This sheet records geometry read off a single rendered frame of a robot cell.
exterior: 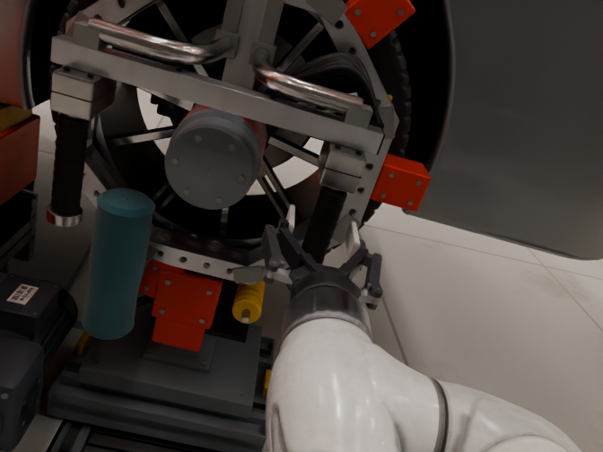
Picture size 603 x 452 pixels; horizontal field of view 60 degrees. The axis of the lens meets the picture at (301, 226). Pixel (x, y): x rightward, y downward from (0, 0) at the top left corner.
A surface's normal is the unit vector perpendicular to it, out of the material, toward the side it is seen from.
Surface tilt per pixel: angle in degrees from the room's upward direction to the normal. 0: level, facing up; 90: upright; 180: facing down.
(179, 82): 90
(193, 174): 90
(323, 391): 25
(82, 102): 90
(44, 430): 0
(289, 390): 55
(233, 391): 0
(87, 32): 90
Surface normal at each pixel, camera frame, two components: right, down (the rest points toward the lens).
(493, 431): -0.23, -0.86
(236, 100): -0.01, 0.45
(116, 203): 0.28, -0.86
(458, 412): 0.35, -0.69
